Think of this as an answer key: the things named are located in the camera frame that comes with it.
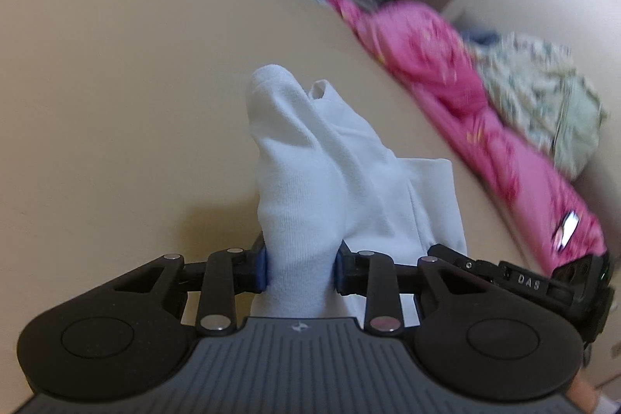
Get white small garment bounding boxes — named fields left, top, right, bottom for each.
left=246, top=65, right=467, bottom=320

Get person's right hand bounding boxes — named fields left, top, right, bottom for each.
left=566, top=373, right=601, bottom=414

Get pink floral blanket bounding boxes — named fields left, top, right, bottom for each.
left=327, top=0, right=607, bottom=273

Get pale green floral cloth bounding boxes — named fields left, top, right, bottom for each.
left=467, top=33, right=608, bottom=181

